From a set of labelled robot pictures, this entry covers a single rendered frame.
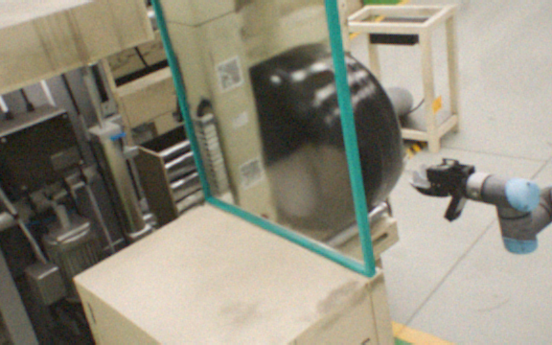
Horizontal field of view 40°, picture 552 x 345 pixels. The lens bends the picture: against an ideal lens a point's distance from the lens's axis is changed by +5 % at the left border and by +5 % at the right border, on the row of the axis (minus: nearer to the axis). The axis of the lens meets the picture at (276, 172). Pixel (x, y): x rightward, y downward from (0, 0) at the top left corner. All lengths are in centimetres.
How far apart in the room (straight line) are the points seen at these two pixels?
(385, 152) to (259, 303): 80
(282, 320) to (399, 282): 219
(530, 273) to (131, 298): 235
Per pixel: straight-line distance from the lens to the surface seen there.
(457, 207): 199
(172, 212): 241
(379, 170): 209
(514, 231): 190
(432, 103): 448
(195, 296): 150
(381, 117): 208
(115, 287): 161
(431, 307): 340
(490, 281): 353
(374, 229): 234
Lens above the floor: 212
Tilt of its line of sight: 27 degrees down
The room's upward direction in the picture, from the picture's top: 12 degrees counter-clockwise
